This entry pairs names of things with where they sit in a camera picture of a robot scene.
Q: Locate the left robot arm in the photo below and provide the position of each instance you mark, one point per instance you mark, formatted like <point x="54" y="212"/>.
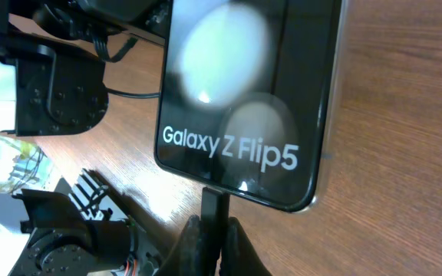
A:
<point x="59" y="240"/>

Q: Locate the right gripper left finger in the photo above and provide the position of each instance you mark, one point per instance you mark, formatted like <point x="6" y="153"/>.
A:
<point x="187" y="257"/>

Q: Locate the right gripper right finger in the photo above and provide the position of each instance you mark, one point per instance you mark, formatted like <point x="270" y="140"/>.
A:
<point x="239" y="258"/>

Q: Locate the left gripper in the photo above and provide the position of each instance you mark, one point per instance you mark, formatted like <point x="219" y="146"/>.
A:
<point x="59" y="87"/>

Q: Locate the black Galaxy flip phone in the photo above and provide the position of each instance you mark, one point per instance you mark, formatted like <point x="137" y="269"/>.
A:
<point x="248" y="97"/>

